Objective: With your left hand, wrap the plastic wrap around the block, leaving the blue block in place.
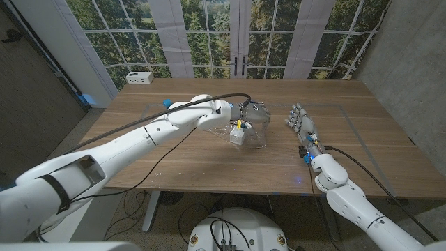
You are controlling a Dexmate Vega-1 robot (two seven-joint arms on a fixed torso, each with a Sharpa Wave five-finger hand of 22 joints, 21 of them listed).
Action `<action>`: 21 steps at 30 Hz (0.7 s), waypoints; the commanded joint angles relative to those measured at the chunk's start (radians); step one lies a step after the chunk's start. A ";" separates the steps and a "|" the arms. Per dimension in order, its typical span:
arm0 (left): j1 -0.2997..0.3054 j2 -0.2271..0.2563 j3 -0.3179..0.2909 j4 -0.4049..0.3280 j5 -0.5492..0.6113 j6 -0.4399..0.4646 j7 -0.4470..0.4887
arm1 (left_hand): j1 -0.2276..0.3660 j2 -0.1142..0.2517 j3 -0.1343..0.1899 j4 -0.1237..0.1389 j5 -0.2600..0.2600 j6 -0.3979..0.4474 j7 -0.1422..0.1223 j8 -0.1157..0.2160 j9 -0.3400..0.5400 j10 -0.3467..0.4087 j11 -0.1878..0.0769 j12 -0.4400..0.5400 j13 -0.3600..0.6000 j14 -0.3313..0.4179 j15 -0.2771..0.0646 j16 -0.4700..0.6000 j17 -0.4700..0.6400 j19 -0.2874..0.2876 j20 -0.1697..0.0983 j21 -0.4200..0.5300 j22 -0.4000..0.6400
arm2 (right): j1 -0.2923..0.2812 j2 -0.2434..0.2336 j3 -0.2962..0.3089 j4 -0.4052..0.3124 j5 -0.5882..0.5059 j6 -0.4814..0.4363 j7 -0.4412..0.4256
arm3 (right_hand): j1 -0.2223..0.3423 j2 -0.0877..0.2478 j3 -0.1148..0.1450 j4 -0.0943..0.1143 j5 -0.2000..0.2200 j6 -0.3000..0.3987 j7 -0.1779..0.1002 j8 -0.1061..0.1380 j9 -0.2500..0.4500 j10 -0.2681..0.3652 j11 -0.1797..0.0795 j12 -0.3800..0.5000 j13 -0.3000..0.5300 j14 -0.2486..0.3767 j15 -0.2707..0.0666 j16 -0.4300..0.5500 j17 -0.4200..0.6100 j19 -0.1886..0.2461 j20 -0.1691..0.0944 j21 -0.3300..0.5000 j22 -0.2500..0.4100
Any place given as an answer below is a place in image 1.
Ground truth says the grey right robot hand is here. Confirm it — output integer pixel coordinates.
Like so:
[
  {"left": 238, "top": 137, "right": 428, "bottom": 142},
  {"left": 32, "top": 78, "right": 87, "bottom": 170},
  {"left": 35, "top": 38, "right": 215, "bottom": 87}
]
[{"left": 284, "top": 102, "right": 320, "bottom": 142}]

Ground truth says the clear plastic wrap sheet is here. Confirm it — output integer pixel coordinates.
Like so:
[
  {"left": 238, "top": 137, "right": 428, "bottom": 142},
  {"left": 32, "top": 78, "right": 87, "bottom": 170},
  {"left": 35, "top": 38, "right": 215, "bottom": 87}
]
[{"left": 208, "top": 120, "right": 268, "bottom": 149}]

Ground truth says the white cube block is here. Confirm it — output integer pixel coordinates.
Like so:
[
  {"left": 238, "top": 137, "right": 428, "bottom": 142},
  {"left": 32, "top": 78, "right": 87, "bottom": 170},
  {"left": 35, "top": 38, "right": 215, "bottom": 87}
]
[{"left": 229, "top": 128, "right": 246, "bottom": 146}]

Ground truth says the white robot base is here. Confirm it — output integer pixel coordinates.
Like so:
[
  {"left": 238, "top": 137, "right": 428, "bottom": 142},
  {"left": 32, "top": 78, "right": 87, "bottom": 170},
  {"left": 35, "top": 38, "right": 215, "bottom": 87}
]
[{"left": 187, "top": 207, "right": 289, "bottom": 251}]

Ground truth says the grey table leg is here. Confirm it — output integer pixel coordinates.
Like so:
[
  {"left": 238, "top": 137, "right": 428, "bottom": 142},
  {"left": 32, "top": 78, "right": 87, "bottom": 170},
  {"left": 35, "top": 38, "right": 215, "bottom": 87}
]
[{"left": 318, "top": 197, "right": 341, "bottom": 242}]

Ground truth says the printed window backdrop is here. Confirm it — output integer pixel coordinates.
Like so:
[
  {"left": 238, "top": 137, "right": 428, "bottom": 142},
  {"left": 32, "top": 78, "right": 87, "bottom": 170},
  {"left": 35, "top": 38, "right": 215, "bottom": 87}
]
[{"left": 64, "top": 0, "right": 391, "bottom": 92}]

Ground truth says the black round floor item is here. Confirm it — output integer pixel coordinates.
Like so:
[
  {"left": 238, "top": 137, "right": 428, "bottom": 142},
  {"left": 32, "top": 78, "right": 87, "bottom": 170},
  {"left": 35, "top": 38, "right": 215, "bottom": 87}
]
[{"left": 159, "top": 191, "right": 185, "bottom": 206}]

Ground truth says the white power strip box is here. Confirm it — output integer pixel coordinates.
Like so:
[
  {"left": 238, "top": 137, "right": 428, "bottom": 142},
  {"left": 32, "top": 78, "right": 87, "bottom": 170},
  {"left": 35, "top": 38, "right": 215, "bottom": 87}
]
[{"left": 125, "top": 70, "right": 155, "bottom": 85}]

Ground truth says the white table leg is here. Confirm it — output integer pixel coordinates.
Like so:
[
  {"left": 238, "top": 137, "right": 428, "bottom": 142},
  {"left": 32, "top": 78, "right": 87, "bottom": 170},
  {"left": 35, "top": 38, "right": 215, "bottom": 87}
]
[{"left": 141, "top": 190, "right": 162, "bottom": 234}]

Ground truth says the light blue floor object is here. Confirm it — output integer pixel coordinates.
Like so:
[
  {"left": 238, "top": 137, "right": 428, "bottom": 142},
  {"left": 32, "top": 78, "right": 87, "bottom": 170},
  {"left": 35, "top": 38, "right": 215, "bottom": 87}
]
[{"left": 78, "top": 93, "right": 98, "bottom": 107}]

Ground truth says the dark brown door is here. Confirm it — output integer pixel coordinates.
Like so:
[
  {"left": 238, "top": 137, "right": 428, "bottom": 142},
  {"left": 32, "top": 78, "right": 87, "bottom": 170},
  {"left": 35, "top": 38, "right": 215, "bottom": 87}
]
[{"left": 0, "top": 6, "right": 88, "bottom": 184}]

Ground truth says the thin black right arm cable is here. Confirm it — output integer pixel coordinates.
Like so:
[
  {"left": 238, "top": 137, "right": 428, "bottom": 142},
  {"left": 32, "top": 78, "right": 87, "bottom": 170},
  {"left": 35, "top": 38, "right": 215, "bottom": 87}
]
[{"left": 306, "top": 163, "right": 341, "bottom": 251}]

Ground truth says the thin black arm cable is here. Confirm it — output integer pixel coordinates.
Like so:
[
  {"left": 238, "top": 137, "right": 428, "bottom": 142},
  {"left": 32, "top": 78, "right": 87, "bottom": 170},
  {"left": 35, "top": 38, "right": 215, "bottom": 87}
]
[
  {"left": 306, "top": 163, "right": 341, "bottom": 251},
  {"left": 69, "top": 127, "right": 198, "bottom": 204}
]

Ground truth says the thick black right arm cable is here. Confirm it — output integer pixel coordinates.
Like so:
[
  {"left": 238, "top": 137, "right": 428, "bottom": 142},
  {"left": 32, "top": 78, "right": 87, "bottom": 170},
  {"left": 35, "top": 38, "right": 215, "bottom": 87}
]
[{"left": 324, "top": 146, "right": 440, "bottom": 242}]

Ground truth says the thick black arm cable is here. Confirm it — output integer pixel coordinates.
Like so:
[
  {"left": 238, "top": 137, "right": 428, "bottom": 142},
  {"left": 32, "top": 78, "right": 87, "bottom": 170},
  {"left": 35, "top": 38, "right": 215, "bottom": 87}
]
[
  {"left": 64, "top": 93, "right": 252, "bottom": 155},
  {"left": 324, "top": 146, "right": 440, "bottom": 242}
]

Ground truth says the black torso cable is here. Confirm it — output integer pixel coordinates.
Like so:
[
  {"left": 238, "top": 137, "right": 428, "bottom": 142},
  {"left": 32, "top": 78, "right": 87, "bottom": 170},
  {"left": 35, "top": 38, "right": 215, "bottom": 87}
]
[{"left": 208, "top": 218, "right": 252, "bottom": 251}]

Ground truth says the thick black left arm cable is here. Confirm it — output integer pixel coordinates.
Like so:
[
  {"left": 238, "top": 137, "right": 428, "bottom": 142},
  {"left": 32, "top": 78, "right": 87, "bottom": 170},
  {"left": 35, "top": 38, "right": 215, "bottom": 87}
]
[{"left": 64, "top": 93, "right": 252, "bottom": 155}]

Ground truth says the black floor cable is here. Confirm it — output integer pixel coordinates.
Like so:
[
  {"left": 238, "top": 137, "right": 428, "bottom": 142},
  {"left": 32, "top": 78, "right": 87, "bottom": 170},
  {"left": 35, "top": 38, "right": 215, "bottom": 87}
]
[
  {"left": 177, "top": 203, "right": 224, "bottom": 241},
  {"left": 104, "top": 190, "right": 157, "bottom": 245}
]

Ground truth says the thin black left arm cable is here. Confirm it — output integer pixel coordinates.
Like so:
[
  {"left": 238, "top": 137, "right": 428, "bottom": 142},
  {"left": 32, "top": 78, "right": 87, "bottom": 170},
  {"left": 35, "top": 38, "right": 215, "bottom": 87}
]
[{"left": 69, "top": 127, "right": 198, "bottom": 204}]

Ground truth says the black door handle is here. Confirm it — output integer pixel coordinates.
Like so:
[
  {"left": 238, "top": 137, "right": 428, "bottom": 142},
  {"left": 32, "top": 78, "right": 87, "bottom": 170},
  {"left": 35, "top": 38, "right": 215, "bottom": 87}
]
[{"left": 1, "top": 29, "right": 22, "bottom": 44}]

